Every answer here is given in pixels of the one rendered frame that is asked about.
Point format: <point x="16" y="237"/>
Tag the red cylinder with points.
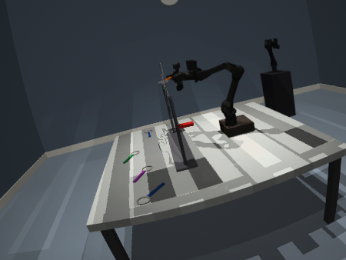
<point x="187" y="124"/>

